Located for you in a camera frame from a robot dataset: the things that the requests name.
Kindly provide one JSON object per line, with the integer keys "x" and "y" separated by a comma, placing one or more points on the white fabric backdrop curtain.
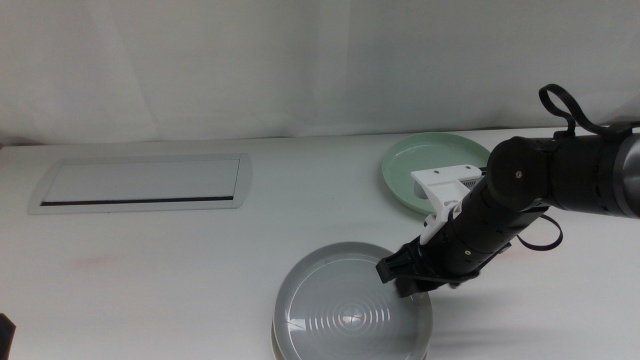
{"x": 300, "y": 65}

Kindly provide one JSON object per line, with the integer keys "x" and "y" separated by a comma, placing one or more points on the mint green shallow plastic bowl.
{"x": 405, "y": 167}

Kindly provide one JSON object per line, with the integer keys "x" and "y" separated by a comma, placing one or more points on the grey shallow plastic bowl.
{"x": 340, "y": 310}

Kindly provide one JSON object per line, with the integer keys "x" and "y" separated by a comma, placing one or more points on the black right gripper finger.
{"x": 406, "y": 291}

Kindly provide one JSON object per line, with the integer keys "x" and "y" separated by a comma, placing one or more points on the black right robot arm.
{"x": 575, "y": 170}

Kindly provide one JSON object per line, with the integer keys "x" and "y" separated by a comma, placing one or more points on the white shallow plastic bowl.
{"x": 274, "y": 345}

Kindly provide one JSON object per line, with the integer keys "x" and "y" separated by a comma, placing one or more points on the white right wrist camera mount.
{"x": 442, "y": 187}

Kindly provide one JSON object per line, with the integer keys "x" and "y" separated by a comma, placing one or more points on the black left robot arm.
{"x": 6, "y": 340}

